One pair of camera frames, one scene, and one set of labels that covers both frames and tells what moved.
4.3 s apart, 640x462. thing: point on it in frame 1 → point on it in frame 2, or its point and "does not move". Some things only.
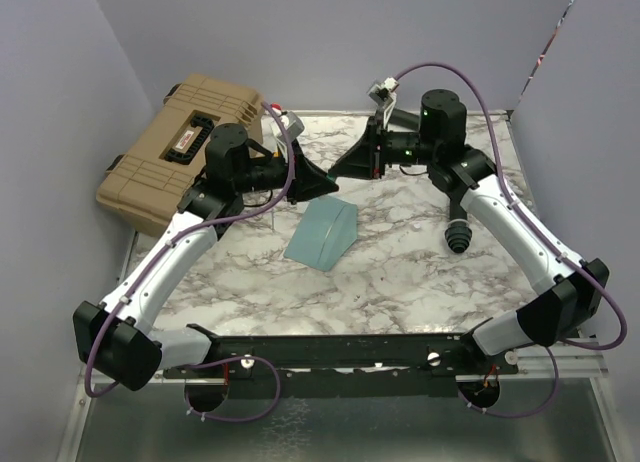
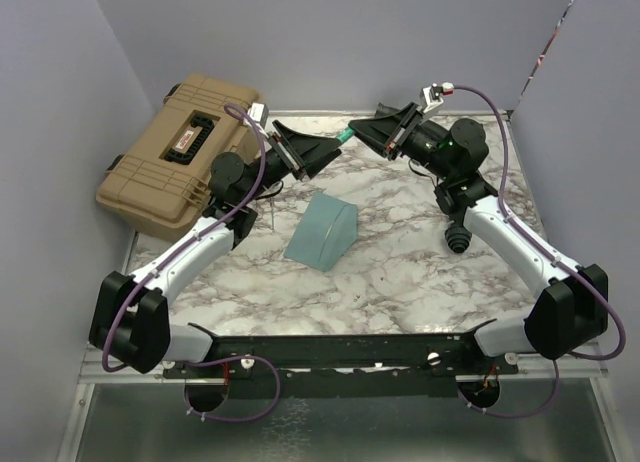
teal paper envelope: [327, 230] does not move
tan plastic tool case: [166, 155] does not move
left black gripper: [309, 180] → [302, 154]
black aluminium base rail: [359, 366] does not move
